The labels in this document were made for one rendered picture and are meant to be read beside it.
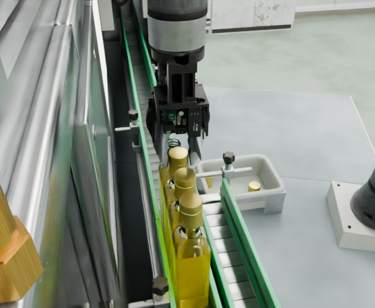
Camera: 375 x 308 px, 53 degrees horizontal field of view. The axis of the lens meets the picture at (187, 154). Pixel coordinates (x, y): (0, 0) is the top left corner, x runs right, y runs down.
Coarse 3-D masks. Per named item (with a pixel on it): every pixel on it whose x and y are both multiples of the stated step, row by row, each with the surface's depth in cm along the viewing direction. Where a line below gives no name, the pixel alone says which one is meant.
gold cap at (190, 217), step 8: (192, 192) 55; (184, 200) 53; (192, 200) 53; (200, 200) 53; (184, 208) 53; (192, 208) 52; (200, 208) 53; (184, 216) 54; (192, 216) 53; (200, 216) 54; (184, 224) 55; (192, 224) 54; (200, 224) 55
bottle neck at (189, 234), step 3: (183, 228) 56; (198, 228) 56; (183, 231) 56; (186, 231) 56; (189, 231) 56; (192, 231) 56; (195, 231) 56; (198, 231) 57; (183, 234) 57; (186, 234) 56; (189, 234) 56; (192, 234) 56; (195, 234) 56; (198, 234) 57; (186, 237) 57; (189, 237) 56; (192, 237) 56; (195, 237) 57
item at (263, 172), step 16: (208, 160) 113; (240, 160) 115; (256, 160) 116; (240, 176) 118; (256, 176) 118; (272, 176) 109; (208, 192) 102; (240, 192) 112; (256, 192) 102; (272, 192) 102
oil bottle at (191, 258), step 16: (176, 240) 57; (192, 240) 57; (208, 240) 58; (176, 256) 57; (192, 256) 57; (208, 256) 58; (176, 272) 59; (192, 272) 59; (208, 272) 60; (176, 288) 62; (192, 288) 62; (208, 288) 63; (176, 304) 66; (192, 304) 65
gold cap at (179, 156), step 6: (174, 150) 63; (180, 150) 63; (186, 150) 63; (174, 156) 62; (180, 156) 62; (186, 156) 62; (174, 162) 62; (180, 162) 62; (186, 162) 63; (174, 168) 63
